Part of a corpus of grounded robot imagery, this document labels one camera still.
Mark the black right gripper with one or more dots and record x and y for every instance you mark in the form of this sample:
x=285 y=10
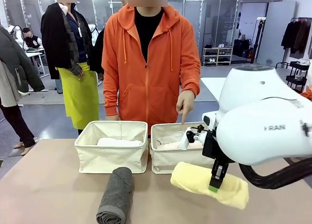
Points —
x=209 y=146

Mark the yellow towel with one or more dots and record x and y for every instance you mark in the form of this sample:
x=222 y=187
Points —
x=190 y=179

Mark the pink towel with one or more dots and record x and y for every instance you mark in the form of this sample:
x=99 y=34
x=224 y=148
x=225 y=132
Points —
x=170 y=146

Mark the white towel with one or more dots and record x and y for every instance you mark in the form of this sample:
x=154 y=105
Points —
x=117 y=142

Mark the person's right forearm orange sleeve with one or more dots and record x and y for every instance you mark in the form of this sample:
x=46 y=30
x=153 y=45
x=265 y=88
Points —
x=111 y=95

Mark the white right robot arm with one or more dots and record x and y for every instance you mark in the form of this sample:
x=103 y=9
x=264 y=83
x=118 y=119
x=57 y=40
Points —
x=256 y=136

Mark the person's left forearm orange sleeve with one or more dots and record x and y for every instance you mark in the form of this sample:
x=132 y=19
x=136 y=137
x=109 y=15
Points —
x=192 y=80

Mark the person's left hand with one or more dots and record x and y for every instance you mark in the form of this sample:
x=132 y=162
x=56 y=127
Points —
x=185 y=102

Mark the person's right hand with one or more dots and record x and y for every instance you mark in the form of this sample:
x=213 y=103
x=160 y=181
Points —
x=113 y=117

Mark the beige fabric basket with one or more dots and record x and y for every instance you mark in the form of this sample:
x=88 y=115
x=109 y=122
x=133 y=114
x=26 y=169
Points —
x=117 y=158
x=165 y=160

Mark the white side table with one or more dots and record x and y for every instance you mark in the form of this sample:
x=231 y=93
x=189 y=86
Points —
x=209 y=87

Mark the grey rolled towel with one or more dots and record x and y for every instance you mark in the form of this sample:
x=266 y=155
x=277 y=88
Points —
x=114 y=197

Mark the person in orange hoodie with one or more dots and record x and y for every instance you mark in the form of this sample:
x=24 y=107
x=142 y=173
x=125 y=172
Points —
x=146 y=87

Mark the wooden shoe rack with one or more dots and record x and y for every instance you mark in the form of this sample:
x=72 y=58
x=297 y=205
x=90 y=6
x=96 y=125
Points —
x=218 y=56

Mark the orange garment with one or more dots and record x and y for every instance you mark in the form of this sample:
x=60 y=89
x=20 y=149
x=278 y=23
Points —
x=307 y=93

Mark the black trolley cart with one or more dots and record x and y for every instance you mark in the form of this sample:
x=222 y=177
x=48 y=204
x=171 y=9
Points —
x=296 y=80

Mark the black stool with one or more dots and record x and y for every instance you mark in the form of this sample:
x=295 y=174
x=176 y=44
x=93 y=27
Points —
x=282 y=63

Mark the black bags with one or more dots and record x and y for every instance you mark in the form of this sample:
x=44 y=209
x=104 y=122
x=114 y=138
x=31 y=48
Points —
x=241 y=47

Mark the clothes rack with dark garments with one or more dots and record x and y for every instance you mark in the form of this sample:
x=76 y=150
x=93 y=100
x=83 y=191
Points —
x=296 y=39

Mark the person with yellow apron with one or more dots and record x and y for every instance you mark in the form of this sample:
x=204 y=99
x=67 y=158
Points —
x=73 y=95

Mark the seated person in varsity jacket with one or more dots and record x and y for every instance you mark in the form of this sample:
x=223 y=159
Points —
x=33 y=41

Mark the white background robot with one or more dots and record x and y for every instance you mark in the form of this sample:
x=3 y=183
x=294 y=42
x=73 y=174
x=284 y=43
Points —
x=18 y=36

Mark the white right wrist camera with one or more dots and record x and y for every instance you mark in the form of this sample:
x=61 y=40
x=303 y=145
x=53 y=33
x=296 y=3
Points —
x=185 y=142

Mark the black camera stand pole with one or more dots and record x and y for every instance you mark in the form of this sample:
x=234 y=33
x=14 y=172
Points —
x=256 y=43

